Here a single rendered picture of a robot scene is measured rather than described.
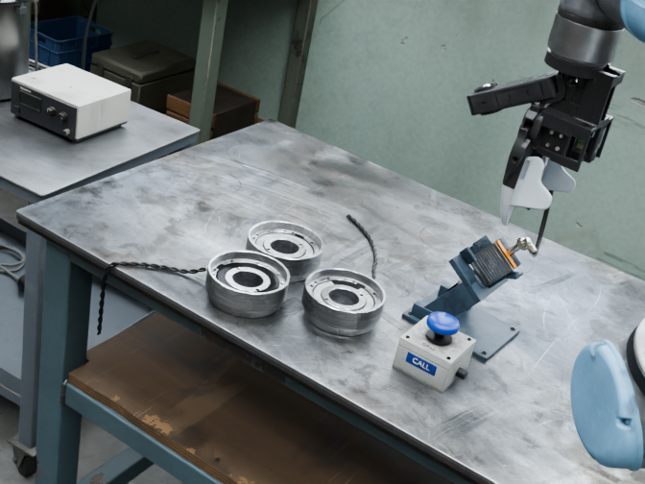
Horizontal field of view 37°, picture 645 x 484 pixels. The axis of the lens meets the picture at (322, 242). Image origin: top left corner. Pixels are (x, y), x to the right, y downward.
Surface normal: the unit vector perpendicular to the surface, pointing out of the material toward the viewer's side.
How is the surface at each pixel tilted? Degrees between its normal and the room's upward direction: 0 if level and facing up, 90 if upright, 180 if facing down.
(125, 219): 0
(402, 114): 90
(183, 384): 0
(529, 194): 79
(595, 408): 97
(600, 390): 97
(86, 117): 90
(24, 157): 0
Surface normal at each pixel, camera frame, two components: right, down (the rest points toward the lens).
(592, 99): -0.58, 0.31
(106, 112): 0.85, 0.38
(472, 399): 0.18, -0.86
